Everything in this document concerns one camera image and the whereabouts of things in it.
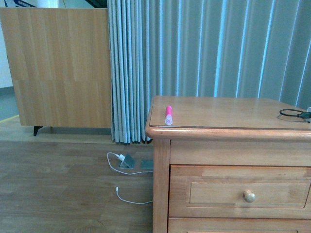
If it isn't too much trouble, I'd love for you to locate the pink marker with clear cap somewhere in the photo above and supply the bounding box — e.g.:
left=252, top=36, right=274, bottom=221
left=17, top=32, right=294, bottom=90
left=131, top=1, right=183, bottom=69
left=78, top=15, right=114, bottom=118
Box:
left=165, top=105, right=173, bottom=125

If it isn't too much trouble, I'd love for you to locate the wooden drawer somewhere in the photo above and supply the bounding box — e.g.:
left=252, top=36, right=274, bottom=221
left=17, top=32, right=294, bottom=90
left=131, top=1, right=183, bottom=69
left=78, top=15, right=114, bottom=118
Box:
left=169, top=165, right=311, bottom=219
left=168, top=218, right=311, bottom=233

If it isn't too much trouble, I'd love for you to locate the round top drawer knob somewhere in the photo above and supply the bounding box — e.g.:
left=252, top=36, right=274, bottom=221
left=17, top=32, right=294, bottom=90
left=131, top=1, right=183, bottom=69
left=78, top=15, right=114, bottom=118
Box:
left=243, top=190, right=256, bottom=203

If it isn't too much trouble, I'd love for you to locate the closed metal floor plate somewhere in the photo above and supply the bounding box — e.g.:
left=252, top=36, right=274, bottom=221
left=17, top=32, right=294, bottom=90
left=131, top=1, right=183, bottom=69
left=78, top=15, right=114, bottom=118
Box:
left=140, top=160, right=154, bottom=170

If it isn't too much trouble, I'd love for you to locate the open metal floor socket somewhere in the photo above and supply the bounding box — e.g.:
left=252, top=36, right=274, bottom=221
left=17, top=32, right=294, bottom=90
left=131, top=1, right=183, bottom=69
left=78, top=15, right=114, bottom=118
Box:
left=119, top=154, right=136, bottom=169

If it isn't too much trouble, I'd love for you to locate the white plug charger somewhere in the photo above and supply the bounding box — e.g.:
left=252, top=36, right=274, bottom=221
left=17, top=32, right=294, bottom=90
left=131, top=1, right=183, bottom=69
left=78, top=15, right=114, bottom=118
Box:
left=118, top=154, right=125, bottom=161

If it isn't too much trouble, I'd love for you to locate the wooden nightstand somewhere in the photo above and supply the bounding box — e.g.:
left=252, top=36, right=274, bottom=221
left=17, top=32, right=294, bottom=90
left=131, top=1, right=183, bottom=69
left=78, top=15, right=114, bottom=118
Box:
left=146, top=96, right=311, bottom=233

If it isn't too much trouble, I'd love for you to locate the light wooden cabinet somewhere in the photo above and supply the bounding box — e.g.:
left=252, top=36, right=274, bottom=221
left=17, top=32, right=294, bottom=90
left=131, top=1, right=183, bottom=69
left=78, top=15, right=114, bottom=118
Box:
left=0, top=8, right=111, bottom=128

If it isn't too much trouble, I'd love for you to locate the grey pleated curtain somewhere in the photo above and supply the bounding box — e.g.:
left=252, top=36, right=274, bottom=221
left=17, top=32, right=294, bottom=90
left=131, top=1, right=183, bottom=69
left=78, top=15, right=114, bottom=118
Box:
left=107, top=0, right=311, bottom=143

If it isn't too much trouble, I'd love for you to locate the black cabinet leg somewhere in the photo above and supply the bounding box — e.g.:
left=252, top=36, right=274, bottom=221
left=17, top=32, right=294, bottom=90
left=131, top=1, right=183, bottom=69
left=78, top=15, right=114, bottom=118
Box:
left=33, top=126, right=43, bottom=136

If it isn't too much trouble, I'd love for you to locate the white charging cable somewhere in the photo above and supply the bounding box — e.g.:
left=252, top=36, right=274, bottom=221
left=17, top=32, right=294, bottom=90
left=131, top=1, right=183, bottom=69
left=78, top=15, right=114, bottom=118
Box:
left=107, top=152, right=154, bottom=205

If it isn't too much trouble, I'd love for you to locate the black cable on nightstand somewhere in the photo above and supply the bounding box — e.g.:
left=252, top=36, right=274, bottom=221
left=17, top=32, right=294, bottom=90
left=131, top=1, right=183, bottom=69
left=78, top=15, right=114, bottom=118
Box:
left=279, top=108, right=310, bottom=120

